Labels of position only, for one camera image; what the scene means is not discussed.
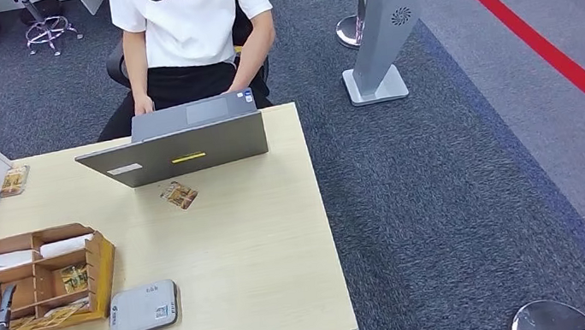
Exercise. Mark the person's right hand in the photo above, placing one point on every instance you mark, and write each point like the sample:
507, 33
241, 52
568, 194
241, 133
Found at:
143, 104

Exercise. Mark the person's left hand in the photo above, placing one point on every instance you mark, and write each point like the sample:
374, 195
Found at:
240, 87

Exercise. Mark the wooden organizer box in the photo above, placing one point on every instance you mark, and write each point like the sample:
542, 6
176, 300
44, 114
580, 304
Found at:
18, 291

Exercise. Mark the brown patterned key card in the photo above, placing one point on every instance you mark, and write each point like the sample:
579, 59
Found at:
179, 195
61, 314
23, 324
14, 181
74, 279

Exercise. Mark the person's left forearm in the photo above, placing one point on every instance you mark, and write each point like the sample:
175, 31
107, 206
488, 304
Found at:
257, 54

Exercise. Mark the person's right forearm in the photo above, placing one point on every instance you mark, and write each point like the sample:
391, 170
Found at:
137, 65

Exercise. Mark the person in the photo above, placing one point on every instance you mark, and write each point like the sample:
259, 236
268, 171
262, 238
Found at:
188, 29

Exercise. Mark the grey card reader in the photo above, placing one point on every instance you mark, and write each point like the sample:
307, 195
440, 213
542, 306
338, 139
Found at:
144, 310

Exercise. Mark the black office chair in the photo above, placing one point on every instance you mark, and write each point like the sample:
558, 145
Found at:
116, 68

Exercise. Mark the grey laptop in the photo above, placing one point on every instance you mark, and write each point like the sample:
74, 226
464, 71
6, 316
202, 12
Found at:
179, 152

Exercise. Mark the chrome stool base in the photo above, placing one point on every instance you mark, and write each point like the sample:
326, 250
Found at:
49, 31

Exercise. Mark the chrome stanchion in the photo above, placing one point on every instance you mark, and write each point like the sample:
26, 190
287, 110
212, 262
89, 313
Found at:
548, 322
348, 33

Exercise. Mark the grey kiosk stand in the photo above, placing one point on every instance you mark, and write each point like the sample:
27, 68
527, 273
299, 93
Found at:
385, 19

